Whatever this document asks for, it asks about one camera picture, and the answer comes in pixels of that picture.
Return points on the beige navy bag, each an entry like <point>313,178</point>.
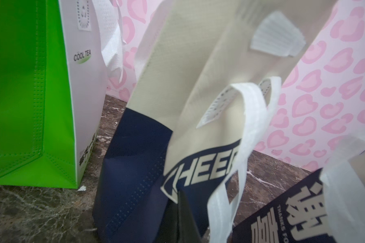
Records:
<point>209,77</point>
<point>328,206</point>

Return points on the green white takeout bag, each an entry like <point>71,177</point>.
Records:
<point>56,58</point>

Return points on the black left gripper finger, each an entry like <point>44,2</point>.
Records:
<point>178,224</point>

